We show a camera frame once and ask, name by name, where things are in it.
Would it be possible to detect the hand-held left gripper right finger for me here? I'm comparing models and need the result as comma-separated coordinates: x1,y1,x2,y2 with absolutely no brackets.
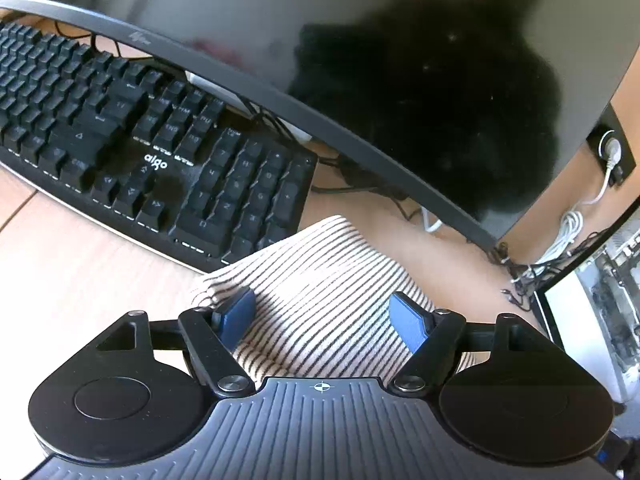
388,291,552,396

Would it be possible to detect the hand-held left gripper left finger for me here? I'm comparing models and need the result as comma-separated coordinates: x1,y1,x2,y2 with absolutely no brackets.
95,287,257,397

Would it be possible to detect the white striped knit garment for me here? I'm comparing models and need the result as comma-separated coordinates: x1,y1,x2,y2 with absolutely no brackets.
189,215,482,379

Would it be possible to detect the black mechanical keyboard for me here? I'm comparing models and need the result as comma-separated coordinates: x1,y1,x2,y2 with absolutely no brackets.
0,19,320,274

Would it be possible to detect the curved computer monitor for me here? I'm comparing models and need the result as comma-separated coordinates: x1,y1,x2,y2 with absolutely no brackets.
0,0,640,255

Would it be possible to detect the white looped cable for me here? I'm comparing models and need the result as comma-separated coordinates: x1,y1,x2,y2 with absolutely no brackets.
421,206,445,234

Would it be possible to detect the coiled white cable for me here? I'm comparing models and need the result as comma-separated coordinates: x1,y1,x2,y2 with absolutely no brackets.
529,140,623,267

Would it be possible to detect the black wall socket plate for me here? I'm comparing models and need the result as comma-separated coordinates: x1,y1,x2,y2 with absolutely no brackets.
585,104,638,189

